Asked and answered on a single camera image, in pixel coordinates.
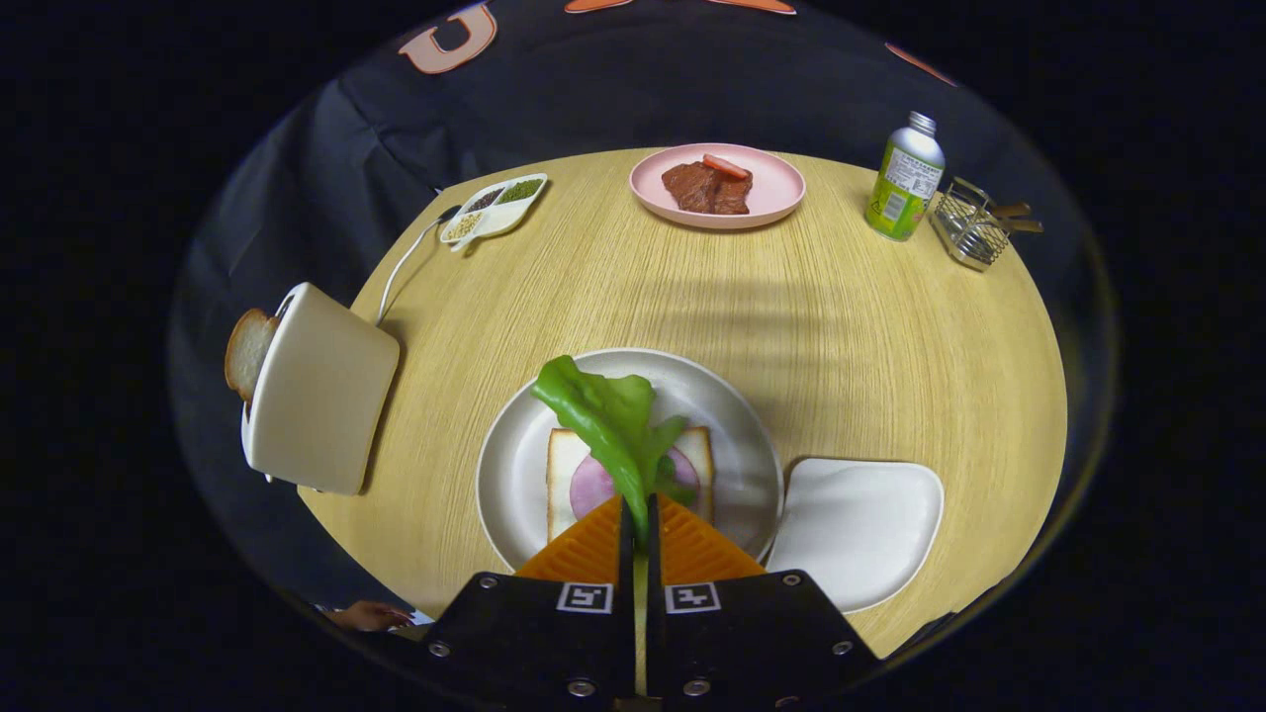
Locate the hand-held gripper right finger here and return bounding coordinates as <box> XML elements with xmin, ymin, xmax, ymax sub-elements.
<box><xmin>647</xmin><ymin>494</ymin><xmax>883</xmax><ymax>701</ymax></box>

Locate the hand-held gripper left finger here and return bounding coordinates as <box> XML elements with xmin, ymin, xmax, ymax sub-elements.
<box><xmin>396</xmin><ymin>496</ymin><xmax>635</xmax><ymax>699</ymax></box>

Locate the green lettuce leaf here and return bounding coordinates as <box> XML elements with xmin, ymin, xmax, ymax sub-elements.
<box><xmin>531</xmin><ymin>356</ymin><xmax>698</xmax><ymax>545</ymax></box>

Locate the toasted bread slice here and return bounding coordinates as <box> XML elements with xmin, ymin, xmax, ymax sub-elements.
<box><xmin>225</xmin><ymin>308</ymin><xmax>281</xmax><ymax>402</ymax></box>

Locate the white curved dish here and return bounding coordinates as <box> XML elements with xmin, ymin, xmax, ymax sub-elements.
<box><xmin>767</xmin><ymin>457</ymin><xmax>946</xmax><ymax>614</ymax></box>

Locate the pink ham slice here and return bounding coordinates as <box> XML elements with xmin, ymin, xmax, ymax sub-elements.
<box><xmin>570</xmin><ymin>447</ymin><xmax>701</xmax><ymax>522</ymax></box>

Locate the white round plate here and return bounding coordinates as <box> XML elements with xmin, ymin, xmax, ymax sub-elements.
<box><xmin>476</xmin><ymin>348</ymin><xmax>785</xmax><ymax>575</ymax></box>

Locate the white bread slice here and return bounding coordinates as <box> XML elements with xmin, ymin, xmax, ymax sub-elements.
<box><xmin>546</xmin><ymin>427</ymin><xmax>715</xmax><ymax>543</ymax></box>

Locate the cream toaster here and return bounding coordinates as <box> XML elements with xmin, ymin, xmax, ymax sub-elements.
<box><xmin>240</xmin><ymin>283</ymin><xmax>402</xmax><ymax>495</ymax></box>

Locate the white divided seasoning dish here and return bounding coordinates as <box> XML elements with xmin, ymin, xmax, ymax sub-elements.
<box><xmin>440</xmin><ymin>174</ymin><xmax>548</xmax><ymax>252</ymax></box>

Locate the brown meat piece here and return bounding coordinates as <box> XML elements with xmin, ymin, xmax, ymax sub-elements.
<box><xmin>712</xmin><ymin>170</ymin><xmax>754</xmax><ymax>217</ymax></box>
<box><xmin>661</xmin><ymin>161</ymin><xmax>721</xmax><ymax>215</ymax></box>

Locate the pink plate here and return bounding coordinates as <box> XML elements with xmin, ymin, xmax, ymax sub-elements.
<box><xmin>630</xmin><ymin>143</ymin><xmax>806</xmax><ymax>231</ymax></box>

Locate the silver bottle green label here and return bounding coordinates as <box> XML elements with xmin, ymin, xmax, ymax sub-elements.
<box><xmin>865</xmin><ymin>111</ymin><xmax>947</xmax><ymax>242</ymax></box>

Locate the white toaster cable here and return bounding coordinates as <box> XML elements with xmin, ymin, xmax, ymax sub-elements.
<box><xmin>376</xmin><ymin>206</ymin><xmax>461</xmax><ymax>325</ymax></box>

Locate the wire mesh basket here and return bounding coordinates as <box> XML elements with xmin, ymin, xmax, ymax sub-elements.
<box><xmin>930</xmin><ymin>176</ymin><xmax>1020</xmax><ymax>272</ymax></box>

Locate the wooden handled utensil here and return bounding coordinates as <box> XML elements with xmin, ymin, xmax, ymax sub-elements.
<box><xmin>989</xmin><ymin>201</ymin><xmax>1044</xmax><ymax>235</ymax></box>

